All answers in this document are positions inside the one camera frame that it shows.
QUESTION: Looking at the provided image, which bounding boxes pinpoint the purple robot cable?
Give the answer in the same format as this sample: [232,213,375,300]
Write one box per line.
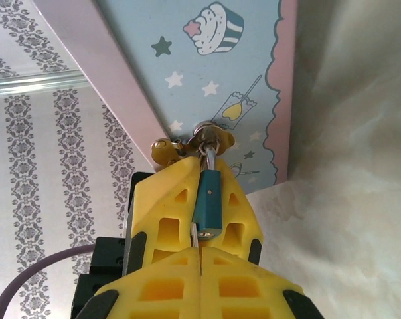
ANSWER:
[0,244,99,319]

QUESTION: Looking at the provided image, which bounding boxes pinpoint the brass tin hasp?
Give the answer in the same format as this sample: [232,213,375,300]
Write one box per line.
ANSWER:
[149,120,235,166]

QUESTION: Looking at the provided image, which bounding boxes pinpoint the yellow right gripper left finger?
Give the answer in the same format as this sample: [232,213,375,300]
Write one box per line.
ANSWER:
[80,247,202,319]

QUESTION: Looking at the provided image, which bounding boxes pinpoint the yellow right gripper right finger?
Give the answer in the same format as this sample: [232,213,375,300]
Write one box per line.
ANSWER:
[201,247,321,319]

